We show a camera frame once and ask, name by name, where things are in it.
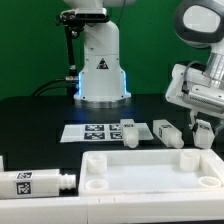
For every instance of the black camera on stand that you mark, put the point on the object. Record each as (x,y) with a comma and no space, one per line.
(74,21)

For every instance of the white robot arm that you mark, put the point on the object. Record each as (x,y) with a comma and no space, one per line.
(199,23)

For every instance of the white L-shaped obstacle wall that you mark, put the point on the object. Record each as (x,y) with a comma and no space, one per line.
(72,208)

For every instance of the white desk top tray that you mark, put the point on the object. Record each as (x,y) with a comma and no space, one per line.
(150,171)

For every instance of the white marker sheet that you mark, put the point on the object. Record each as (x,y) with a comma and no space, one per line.
(102,132)

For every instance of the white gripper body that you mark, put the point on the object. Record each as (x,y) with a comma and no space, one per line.
(191,89)

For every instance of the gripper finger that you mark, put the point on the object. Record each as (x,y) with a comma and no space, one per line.
(194,120)
(220,126)

